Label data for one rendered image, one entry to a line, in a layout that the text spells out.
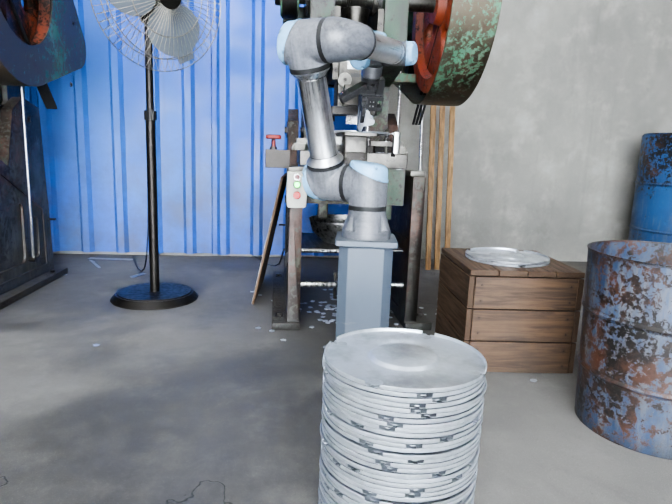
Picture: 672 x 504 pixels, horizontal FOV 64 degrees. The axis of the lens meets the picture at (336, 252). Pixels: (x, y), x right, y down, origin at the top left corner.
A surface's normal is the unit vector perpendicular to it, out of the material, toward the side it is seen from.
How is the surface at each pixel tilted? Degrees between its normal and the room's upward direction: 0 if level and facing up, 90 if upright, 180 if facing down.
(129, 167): 90
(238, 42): 90
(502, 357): 90
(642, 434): 92
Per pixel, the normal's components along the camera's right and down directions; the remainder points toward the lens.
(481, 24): 0.08, 0.55
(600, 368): -0.94, 0.07
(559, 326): 0.04, 0.19
